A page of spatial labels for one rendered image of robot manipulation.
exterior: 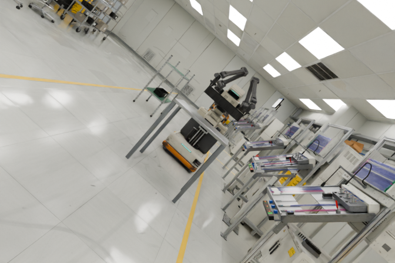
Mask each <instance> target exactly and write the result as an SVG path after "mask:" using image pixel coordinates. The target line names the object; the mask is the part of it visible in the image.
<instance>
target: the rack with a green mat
mask: <svg viewBox="0 0 395 263"><path fill-rule="evenodd" d="M171 58H172V55H171V56H170V57H169V58H168V60H167V61H166V62H165V63H164V64H163V65H162V67H161V68H160V69H159V70H158V71H157V72H156V74H155V75H154V76H153V78H151V80H150V81H149V82H148V83H147V85H146V86H145V87H144V88H143V89H142V90H141V92H140V93H139V94H138V95H137V96H136V97H135V99H134V100H133V102H135V101H136V99H137V98H138V97H139V96H140V95H141V94H142V92H143V91H144V90H145V89H146V90H147V91H148V92H149V93H150V94H151V95H150V96H149V97H148V99H146V101H148V100H149V99H150V98H151V97H152V96H154V97H155V98H156V99H157V100H158V101H160V102H161V104H160V105H159V106H158V107H157V108H156V110H155V111H154V112H153V113H152V114H151V115H150V117H152V116H153V115H154V114H155V112H156V111H157V110H158V108H160V107H161V105H162V104H166V103H168V105H167V106H166V107H165V109H164V110H163V111H162V112H161V114H162V113H163V112H164V111H165V110H166V108H167V107H168V106H169V105H170V104H171V103H172V102H173V100H174V99H175V98H176V97H177V96H178V95H179V93H180V92H181V91H182V90H183V89H184V88H185V87H186V85H187V84H188V83H189V82H190V81H191V80H192V79H193V77H194V76H195V75H193V76H192V77H191V78H190V80H189V79H188V78H187V77H186V76H187V75H188V74H189V72H190V71H188V72H187V73H186V74H185V75H184V74H183V73H181V72H180V71H179V70H178V69H177V68H176V67H177V65H178V64H180V62H178V63H177V64H176V66H173V65H171V64H170V63H168V61H169V60H170V59H171ZM166 64H167V65H169V66H170V67H171V68H172V70H171V71H170V73H169V74H168V75H167V76H166V77H165V78H164V80H163V81H162V82H161V83H160V85H159V86H158V87H160V86H161V84H162V83H163V82H164V81H165V80H166V79H167V78H168V76H169V75H170V74H171V73H172V72H173V71H175V72H176V73H178V74H179V75H180V76H181V77H182V79H181V80H180V81H179V83H178V84H177V85H176V86H175V87H174V88H173V89H172V91H171V92H170V93H169V94H168V95H167V96H166V97H159V96H157V95H156V94H155V93H154V92H153V91H154V90H155V89H156V88H152V87H148V85H149V84H150V83H151V81H152V80H153V79H154V78H155V77H156V76H157V74H158V73H159V72H160V71H161V70H162V69H163V67H164V66H165V65H166ZM183 79H185V80H187V81H188V82H187V83H186V84H185V85H184V87H183V88H182V89H181V90H180V91H179V93H178V94H177V95H176V96H175V97H174V98H173V99H172V101H171V100H169V99H168V97H169V96H170V95H171V94H172V92H173V91H174V90H175V89H176V88H177V87H178V86H179V84H180V83H181V82H182V80H183Z"/></svg>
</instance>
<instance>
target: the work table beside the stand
mask: <svg viewBox="0 0 395 263"><path fill-rule="evenodd" d="M176 104H177V105H178V107H177V108H176V109H175V110H174V111H173V113H172V114H171V115H170V116H169V117H168V118H167V119H166V121H165V122H164V123H163V124H162V125H161V126H160V128H159V129H158V130H157V131H156V132H155V134H154V135H153V136H152V137H151V138H150V139H149V140H148V142H147V143H146V144H145V145H144V146H143V147H142V148H141V150H140V152H141V153H143V152H144V151H145V150H146V149H147V148H148V146H149V145H150V144H151V143H152V142H153V141H154V139H155V138H156V137H157V136H158V135H159V133H160V132H161V131H162V130H163V129H164V128H165V127H166V125H167V124H168V123H169V122H170V121H171V120H172V119H173V118H174V116H175V115H176V114H177V113H178V111H179V110H180V109H183V110H184V111H185V112H186V113H187V114H188V115H190V116H191V117H192V118H193V119H194V120H195V121H197V122H198V123H199V124H200V125H201V126H202V127H203V128H204V129H205V130H206V131H207V132H209V133H210V134H211V135H212V136H213V137H214V138H215V139H216V140H217V141H219V142H220V143H221V145H220V146H219V147H218V148H217V149H216V150H215V152H214V153H213V154H212V155H211V156H210V157H209V158H208V159H207V160H206V161H205V162H204V163H203V165H202V166H201V167H200V168H199V169H198V171H197V172H195V174H194V175H193V176H192V177H191V178H190V179H189V180H188V182H187V183H186V184H185V185H184V186H183V187H182V188H181V189H180V190H181V191H180V192H179V193H178V195H177V196H176V197H175V198H174V199H173V200H172V202H173V203H175V202H177V200H178V199H180V197H181V196H182V195H183V194H184V193H185V192H186V190H187V189H188V188H189V187H190V186H191V185H192V184H193V183H194V182H195V181H196V180H197V179H198V177H199V176H200V175H201V174H202V173H203V172H204V171H205V170H206V169H207V168H208V167H209V165H210V164H211V163H212V162H213V161H214V160H215V158H216V157H217V156H218V155H219V154H220V153H221V152H222V151H223V150H224V149H225V147H226V146H227V145H228V142H229V140H228V139H227V138H226V137H225V136H224V135H222V134H221V133H220V132H219V131H218V130H216V129H215V128H214V127H213V126H212V125H211V124H210V123H209V122H208V121H207V120H205V119H204V118H203V117H202V116H201V115H200V114H199V113H198V112H197V111H195V110H194V109H193V108H192V107H191V106H189V105H188V104H187V103H186V102H185V101H184V100H180V99H174V100H173V102H172V103H171V104H170V105H169V106H168V107H167V108H166V110H165V111H164V112H163V113H162V114H161V115H160V116H159V118H158V119H157V120H156V121H155V122H154V124H153V125H152V126H151V127H150V128H149V129H148V131H147V132H146V133H145V134H144V135H143V136H142V137H141V139H140V140H139V141H138V142H137V143H136V144H135V145H134V147H133V148H132V149H131V150H130V152H129V153H128V154H127V155H126V156H125V157H126V158H127V159H129V158H130V157H131V156H132V155H133V154H134V152H135V151H136V150H137V149H138V148H139V147H140V145H141V144H142V143H143V142H144V141H145V140H146V139H147V138H148V136H149V135H150V134H151V132H153V131H154V129H155V128H156V127H157V126H158V124H159V123H160V122H161V121H162V120H163V119H164V118H165V117H166V115H167V114H168V113H169V112H170V111H171V110H172V109H173V107H174V106H175V105H176Z"/></svg>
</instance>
